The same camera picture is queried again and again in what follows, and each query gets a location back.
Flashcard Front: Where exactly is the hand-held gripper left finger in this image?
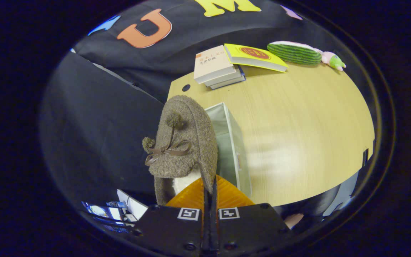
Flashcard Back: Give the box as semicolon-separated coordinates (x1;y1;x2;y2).
132;177;210;257

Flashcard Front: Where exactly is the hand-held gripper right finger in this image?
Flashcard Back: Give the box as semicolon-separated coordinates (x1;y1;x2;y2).
210;175;293;257

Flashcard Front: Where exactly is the pale fabric storage box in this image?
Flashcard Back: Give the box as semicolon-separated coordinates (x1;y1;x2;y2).
205;102;253;199

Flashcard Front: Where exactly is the brown fleece shoe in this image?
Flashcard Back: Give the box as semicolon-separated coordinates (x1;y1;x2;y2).
142;95;219;206

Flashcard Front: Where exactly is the white flat panel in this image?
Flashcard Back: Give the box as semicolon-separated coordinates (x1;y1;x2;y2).
117;189;148;222

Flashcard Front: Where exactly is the black backdrop cloth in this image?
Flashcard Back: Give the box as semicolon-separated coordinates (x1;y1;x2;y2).
40;0;334;211

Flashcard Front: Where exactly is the blue edged book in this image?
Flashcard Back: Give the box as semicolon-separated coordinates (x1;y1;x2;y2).
210;65;246;90

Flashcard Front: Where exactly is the white thin book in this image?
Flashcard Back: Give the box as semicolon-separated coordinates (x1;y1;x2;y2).
204;66;242;87

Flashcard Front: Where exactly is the beige cover book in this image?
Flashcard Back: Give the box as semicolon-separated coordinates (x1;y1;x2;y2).
194;45;235;85

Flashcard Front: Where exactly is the yellow book with red label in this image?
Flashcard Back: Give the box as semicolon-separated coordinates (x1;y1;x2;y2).
224;43;289;73

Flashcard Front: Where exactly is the watermelon slice plush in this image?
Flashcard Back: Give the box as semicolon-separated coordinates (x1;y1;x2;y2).
267;41;323;66

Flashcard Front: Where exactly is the pink and green plush toy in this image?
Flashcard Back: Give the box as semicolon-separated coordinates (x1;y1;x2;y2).
320;51;346;72

